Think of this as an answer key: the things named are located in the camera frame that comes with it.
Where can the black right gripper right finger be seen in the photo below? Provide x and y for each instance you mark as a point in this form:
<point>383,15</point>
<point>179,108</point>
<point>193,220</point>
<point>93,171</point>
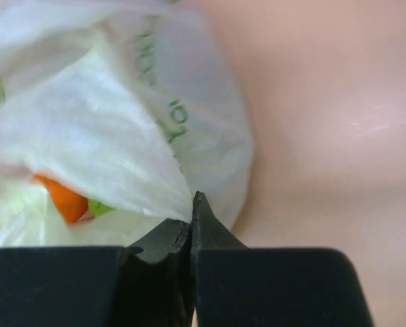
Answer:
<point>290,286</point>

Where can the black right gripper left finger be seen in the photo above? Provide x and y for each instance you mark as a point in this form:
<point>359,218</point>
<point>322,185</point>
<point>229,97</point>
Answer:
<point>144,284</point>

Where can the orange persimmon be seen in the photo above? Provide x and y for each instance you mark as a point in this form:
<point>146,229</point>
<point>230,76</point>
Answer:
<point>70,204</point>

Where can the translucent green plastic bag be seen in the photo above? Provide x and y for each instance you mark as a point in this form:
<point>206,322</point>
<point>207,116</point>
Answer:
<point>128,103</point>

